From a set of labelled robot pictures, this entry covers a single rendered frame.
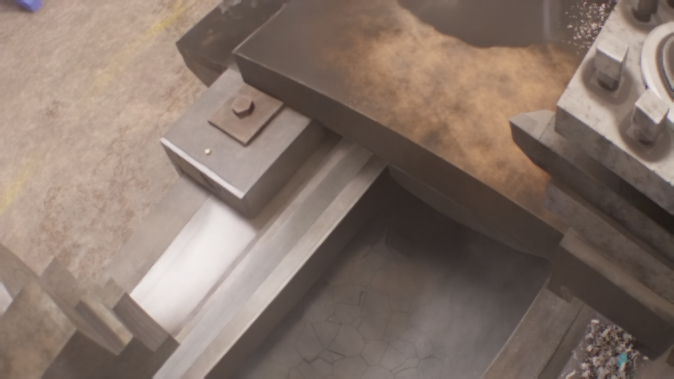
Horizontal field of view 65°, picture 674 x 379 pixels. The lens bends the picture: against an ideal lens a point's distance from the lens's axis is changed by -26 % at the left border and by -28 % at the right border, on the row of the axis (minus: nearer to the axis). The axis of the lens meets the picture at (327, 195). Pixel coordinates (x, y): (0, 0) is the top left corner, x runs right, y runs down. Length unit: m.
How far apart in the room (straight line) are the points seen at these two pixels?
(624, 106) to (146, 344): 0.25
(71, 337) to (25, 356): 0.02
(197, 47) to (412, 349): 0.41
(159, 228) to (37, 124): 1.64
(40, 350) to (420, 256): 0.59
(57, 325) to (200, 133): 0.50
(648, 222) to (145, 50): 2.00
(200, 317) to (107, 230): 1.23
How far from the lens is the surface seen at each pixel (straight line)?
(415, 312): 0.71
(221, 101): 0.70
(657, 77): 0.34
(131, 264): 0.69
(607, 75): 0.33
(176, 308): 0.64
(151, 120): 1.97
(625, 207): 0.35
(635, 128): 0.32
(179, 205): 0.70
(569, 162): 0.35
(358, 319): 0.71
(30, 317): 0.20
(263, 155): 0.64
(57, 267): 0.43
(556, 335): 0.58
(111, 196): 1.87
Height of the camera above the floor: 1.38
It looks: 57 degrees down
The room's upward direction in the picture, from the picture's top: 19 degrees counter-clockwise
